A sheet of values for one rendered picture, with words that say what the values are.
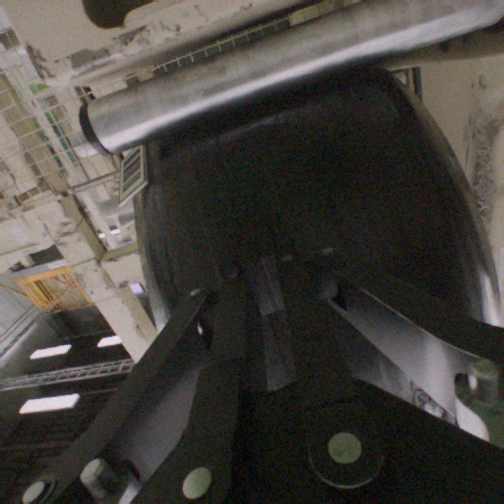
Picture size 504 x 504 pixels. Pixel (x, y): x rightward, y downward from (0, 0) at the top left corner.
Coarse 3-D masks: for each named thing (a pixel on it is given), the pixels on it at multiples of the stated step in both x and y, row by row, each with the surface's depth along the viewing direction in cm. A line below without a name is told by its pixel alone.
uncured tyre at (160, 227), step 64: (192, 128) 27; (256, 128) 25; (320, 128) 24; (384, 128) 23; (192, 192) 24; (256, 192) 23; (320, 192) 23; (384, 192) 22; (448, 192) 22; (192, 256) 23; (384, 256) 22; (448, 256) 22; (384, 384) 23
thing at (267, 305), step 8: (248, 232) 20; (248, 240) 18; (256, 240) 18; (248, 248) 17; (256, 248) 17; (248, 256) 16; (256, 256) 16; (248, 264) 15; (256, 264) 15; (248, 272) 15; (256, 272) 15; (256, 280) 15; (264, 280) 15; (256, 288) 16; (264, 288) 16; (256, 296) 16; (264, 296) 16; (264, 304) 16; (272, 304) 16; (264, 312) 16
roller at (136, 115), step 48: (384, 0) 22; (432, 0) 22; (480, 0) 22; (240, 48) 24; (288, 48) 23; (336, 48) 23; (384, 48) 24; (144, 96) 24; (192, 96) 24; (240, 96) 24; (96, 144) 25
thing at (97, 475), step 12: (84, 468) 7; (96, 468) 7; (108, 468) 7; (120, 468) 8; (84, 480) 7; (96, 480) 7; (108, 480) 7; (120, 480) 8; (132, 480) 8; (96, 492) 7; (108, 492) 7; (120, 492) 7; (132, 492) 7
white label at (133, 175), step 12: (144, 144) 29; (132, 156) 30; (144, 156) 28; (120, 168) 31; (132, 168) 29; (144, 168) 27; (120, 180) 30; (132, 180) 28; (144, 180) 27; (120, 192) 29; (132, 192) 27; (120, 204) 28
